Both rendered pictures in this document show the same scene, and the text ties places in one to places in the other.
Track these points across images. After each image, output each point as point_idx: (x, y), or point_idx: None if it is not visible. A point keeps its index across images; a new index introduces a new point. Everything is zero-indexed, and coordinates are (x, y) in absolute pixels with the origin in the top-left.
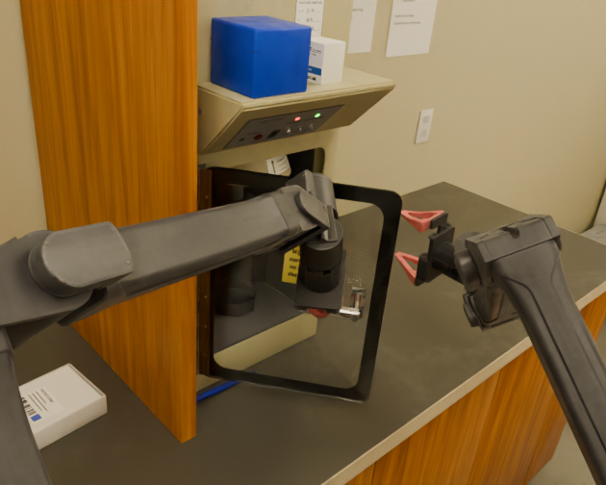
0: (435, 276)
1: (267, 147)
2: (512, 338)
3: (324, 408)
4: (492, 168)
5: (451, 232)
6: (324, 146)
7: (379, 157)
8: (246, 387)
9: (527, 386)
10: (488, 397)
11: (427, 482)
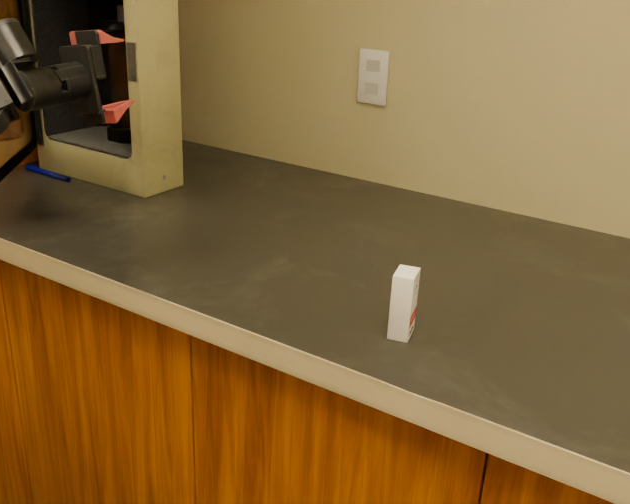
0: (81, 110)
1: None
2: (179, 296)
3: (18, 205)
4: None
5: (83, 52)
6: None
7: (565, 143)
8: (49, 181)
9: (300, 497)
10: (177, 391)
11: (96, 422)
